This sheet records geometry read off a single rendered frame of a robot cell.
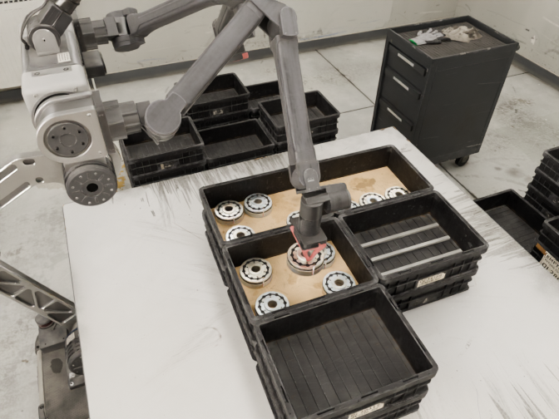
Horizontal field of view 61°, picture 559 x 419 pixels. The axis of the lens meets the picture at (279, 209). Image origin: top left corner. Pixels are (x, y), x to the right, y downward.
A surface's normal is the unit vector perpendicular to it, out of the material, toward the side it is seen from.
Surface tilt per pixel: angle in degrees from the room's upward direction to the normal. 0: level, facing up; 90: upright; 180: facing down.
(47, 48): 90
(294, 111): 47
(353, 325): 0
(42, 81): 0
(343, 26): 90
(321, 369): 0
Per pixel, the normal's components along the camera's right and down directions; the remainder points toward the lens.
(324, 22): 0.39, 0.63
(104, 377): 0.02, -0.73
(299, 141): 0.22, -0.17
